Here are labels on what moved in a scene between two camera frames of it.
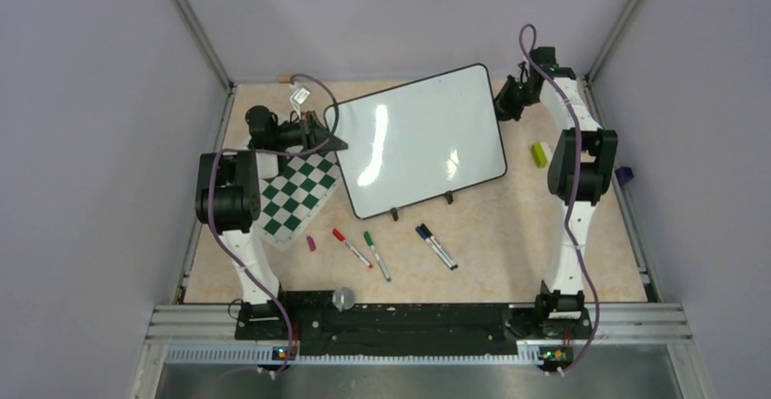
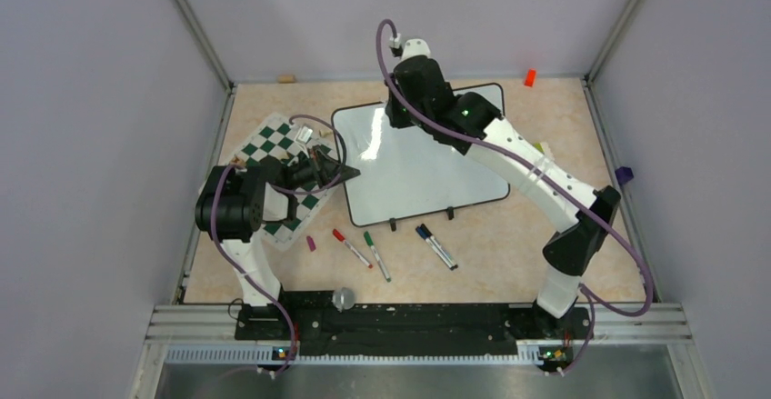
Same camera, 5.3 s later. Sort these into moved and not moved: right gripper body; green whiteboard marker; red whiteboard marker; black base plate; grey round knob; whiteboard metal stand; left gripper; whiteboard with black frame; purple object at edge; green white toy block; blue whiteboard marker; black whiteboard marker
Moved: whiteboard metal stand; whiteboard with black frame; left gripper; right gripper body
Not moved: black base plate; green whiteboard marker; black whiteboard marker; red whiteboard marker; grey round knob; green white toy block; purple object at edge; blue whiteboard marker
